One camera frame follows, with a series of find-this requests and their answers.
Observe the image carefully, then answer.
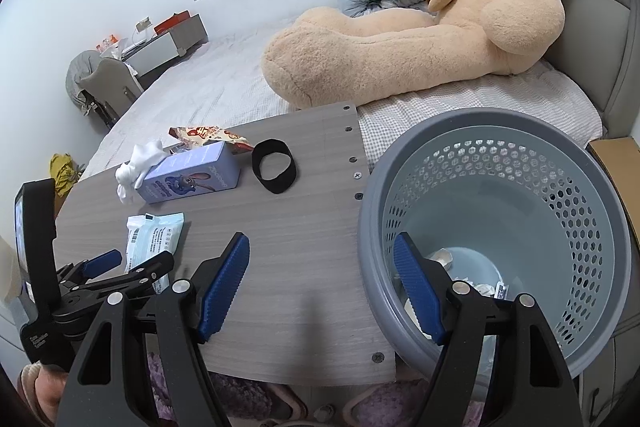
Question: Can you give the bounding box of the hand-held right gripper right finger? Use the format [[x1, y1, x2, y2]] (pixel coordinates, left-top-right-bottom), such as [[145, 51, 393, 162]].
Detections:
[[392, 231, 586, 427]]

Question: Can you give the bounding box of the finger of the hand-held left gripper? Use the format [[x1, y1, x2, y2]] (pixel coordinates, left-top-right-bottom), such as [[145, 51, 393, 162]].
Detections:
[[65, 251, 176, 308], [55, 249, 123, 290]]

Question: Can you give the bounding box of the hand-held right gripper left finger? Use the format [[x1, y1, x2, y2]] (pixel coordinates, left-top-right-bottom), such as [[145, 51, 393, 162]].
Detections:
[[55, 232, 251, 427]]

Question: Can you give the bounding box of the light blue wipes packet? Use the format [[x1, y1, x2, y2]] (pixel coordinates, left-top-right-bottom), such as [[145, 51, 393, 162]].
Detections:
[[125, 213, 186, 295]]

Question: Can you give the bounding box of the white paper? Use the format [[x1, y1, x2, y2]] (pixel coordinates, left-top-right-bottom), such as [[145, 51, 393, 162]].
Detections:
[[432, 247, 457, 269]]

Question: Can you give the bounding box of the printed receipt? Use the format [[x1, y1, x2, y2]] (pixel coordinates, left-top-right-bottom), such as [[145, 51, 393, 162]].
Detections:
[[452, 274, 507, 304]]

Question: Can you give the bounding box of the lavender cartoon carton box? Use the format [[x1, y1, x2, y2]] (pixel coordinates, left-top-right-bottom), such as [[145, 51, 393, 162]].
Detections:
[[135, 141, 242, 205]]

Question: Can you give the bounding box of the white tissue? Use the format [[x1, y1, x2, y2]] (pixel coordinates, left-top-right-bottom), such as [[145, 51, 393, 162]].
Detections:
[[115, 139, 168, 202]]

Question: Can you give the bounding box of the black elastic band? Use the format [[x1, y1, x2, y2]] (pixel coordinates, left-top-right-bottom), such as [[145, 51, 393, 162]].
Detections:
[[251, 138, 297, 195]]

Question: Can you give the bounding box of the grey perforated plastic basket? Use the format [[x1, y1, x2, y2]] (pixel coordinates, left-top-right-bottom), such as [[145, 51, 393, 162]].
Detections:
[[357, 107, 633, 380]]

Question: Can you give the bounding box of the red white snack packet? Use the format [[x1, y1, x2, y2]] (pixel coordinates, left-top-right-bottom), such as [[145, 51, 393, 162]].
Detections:
[[167, 125, 256, 155]]

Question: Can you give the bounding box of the person's left forearm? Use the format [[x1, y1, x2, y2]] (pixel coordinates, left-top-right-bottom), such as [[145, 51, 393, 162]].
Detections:
[[17, 363, 68, 427]]

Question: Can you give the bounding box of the yellow plastic bag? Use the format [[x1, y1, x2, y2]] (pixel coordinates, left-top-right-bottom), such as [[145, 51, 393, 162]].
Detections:
[[49, 153, 86, 198]]

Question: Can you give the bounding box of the purple fluffy rug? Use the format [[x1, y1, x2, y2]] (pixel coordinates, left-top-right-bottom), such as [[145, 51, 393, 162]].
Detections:
[[145, 347, 436, 427]]

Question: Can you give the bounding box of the pink slipper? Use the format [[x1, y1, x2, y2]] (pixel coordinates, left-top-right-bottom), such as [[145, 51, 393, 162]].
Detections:
[[345, 382, 401, 419], [265, 382, 310, 424]]

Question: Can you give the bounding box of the grey upholstered chair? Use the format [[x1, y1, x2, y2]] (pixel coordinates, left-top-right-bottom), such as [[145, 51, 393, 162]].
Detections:
[[82, 58, 143, 130]]

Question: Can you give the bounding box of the grey clothing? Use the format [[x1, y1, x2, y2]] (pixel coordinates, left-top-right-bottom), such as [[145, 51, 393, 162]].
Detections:
[[65, 50, 108, 108]]

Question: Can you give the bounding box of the grey nightstand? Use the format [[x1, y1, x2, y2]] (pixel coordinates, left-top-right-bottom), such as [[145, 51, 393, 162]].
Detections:
[[570, 322, 640, 427]]

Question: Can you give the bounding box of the bed with grey sheet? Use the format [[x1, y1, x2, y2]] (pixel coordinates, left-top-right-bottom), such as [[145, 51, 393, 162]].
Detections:
[[82, 0, 603, 180]]

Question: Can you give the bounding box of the grey white desk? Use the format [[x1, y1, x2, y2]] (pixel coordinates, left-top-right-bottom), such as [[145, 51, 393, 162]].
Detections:
[[122, 13, 208, 78]]

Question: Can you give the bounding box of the red box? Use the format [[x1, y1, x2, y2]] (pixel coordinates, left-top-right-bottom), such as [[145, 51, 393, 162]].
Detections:
[[154, 11, 191, 35]]

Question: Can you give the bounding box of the large beige teddy bear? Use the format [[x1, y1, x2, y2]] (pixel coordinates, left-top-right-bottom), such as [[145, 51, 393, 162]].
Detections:
[[261, 0, 566, 110]]

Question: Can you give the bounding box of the grey padded headboard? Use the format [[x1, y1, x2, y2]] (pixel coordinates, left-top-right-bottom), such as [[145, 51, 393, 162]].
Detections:
[[542, 0, 640, 148]]

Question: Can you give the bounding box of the black cable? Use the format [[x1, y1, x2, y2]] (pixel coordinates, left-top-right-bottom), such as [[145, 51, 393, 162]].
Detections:
[[587, 384, 637, 424]]

